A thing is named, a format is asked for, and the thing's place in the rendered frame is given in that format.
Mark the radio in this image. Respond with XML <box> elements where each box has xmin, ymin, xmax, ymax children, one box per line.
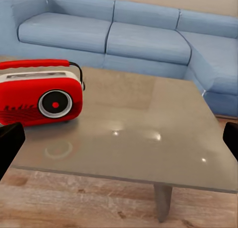
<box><xmin>0</xmin><ymin>59</ymin><xmax>85</xmax><ymax>127</ymax></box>

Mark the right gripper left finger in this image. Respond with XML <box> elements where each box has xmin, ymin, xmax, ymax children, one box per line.
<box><xmin>0</xmin><ymin>122</ymin><xmax>25</xmax><ymax>180</ymax></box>

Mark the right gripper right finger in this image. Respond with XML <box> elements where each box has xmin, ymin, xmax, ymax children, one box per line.
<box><xmin>223</xmin><ymin>121</ymin><xmax>238</xmax><ymax>161</ymax></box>

